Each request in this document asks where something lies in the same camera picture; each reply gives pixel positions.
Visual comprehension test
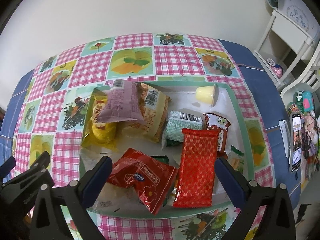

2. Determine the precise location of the clear-wrapped round white bun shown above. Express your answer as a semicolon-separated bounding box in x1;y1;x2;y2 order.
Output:
91;183;139;213

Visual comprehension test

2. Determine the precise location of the green-edged clear biscuit packet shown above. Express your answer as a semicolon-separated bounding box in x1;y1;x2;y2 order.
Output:
227;145;245;174

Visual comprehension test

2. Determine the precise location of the red patterned packet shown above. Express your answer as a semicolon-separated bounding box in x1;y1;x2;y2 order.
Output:
173;128;219;208

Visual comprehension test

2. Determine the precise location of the yellow soft bread packet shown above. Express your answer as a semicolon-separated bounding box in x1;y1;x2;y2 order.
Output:
81;93;117;151

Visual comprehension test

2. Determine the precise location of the dark red nice snack packet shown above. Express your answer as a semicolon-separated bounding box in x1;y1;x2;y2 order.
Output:
107;148;178;215

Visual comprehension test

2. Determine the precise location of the maroon milk biscuit packet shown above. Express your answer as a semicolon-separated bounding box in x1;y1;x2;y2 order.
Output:
204;113;231;157

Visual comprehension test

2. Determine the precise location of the dark green snack packet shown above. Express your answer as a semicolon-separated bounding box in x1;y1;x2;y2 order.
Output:
152;155;169;165

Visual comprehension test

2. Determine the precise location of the purple snack packet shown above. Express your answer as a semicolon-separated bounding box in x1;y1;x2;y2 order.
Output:
97;80;144;123

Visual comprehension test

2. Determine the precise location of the light teal snack packet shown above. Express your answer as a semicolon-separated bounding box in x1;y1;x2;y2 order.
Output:
161;111;203;150

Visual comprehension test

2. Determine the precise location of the yellow pudding cup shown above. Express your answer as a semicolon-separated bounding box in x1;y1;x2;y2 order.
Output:
195;85;216;107

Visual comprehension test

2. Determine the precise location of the orange barcode bread packet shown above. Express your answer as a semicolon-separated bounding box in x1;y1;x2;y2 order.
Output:
121;82;170;143

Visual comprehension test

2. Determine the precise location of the pink checkered picture tablecloth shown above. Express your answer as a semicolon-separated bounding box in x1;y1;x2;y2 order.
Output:
11;32;277;240

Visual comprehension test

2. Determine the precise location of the smartphone on stand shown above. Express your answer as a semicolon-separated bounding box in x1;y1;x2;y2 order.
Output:
289;112;303;173

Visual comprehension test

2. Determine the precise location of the colourful clutter pile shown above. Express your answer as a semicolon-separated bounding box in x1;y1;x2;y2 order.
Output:
287;90;319;181

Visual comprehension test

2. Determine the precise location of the blue plaid bed cover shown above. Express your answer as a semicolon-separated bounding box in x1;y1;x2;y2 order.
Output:
0;38;303;205

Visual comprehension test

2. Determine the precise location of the white tray with teal rim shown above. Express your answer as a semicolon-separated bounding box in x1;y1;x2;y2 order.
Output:
80;81;254;219

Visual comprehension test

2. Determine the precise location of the white wooden shelf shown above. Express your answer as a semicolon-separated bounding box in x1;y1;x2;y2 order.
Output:
254;0;319;90

